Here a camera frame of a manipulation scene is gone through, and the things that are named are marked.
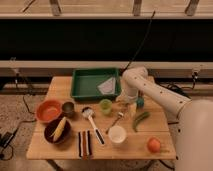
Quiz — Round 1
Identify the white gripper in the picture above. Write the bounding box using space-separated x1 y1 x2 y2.
122 89 138 117

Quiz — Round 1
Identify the silver fork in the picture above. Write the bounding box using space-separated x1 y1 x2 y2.
105 112 124 134

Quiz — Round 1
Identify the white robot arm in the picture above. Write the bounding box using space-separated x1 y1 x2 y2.
122 67 213 171

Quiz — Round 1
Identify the green plastic cup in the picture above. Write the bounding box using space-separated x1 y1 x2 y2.
99 99 112 115

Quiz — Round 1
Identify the white plastic cup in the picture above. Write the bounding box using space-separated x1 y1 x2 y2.
108 125 127 144

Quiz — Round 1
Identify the small metal cup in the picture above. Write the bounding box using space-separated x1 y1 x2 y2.
62 102 75 118

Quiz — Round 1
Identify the teal sponge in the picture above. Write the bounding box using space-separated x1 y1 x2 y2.
136 97 144 107

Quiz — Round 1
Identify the white folded cloth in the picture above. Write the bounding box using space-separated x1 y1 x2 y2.
98 77 115 95

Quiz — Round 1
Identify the green chili pepper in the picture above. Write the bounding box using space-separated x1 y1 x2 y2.
132 112 150 132

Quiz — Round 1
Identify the green plastic tray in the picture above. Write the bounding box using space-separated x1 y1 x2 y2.
70 68 121 101

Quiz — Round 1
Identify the white spatula spoon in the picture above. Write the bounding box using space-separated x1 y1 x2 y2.
82 107 105 145

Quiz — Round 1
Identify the orange tomato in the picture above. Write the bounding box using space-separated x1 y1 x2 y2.
147 138 161 153

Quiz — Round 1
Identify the dark brown bowl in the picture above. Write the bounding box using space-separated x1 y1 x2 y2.
44 119 71 144

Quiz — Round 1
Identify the orange plastic bowl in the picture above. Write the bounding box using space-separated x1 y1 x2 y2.
35 100 62 123

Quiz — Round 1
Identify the yellow corn cob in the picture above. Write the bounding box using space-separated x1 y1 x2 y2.
52 117 66 142

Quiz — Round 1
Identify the black power adapter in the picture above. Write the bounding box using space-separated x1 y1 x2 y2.
0 132 13 148

